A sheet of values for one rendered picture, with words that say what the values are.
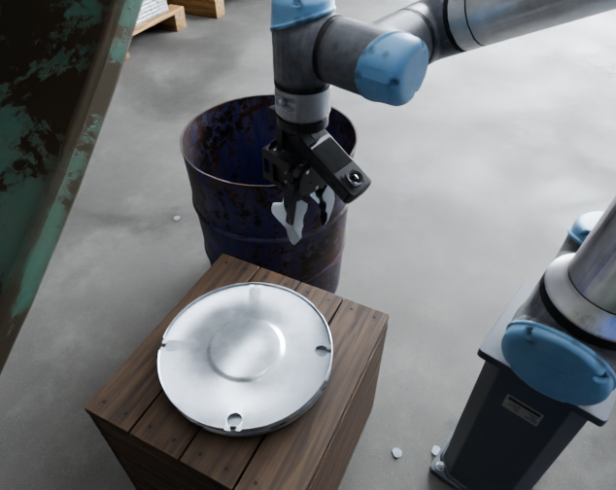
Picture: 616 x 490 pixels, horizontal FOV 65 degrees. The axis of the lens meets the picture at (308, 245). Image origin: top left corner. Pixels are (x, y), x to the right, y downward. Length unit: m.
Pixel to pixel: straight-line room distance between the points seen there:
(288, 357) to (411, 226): 0.95
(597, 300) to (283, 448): 0.48
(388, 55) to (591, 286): 0.30
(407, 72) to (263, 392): 0.51
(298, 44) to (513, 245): 1.24
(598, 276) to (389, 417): 0.78
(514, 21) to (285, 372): 0.58
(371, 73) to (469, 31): 0.14
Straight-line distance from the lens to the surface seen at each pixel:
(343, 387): 0.83
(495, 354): 0.80
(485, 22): 0.61
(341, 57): 0.56
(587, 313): 0.55
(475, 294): 1.50
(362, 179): 0.67
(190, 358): 0.84
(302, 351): 0.83
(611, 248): 0.51
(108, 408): 0.87
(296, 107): 0.63
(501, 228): 1.75
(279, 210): 0.75
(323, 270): 1.25
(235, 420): 0.78
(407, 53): 0.54
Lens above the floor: 1.07
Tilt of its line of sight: 43 degrees down
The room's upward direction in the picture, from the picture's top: straight up
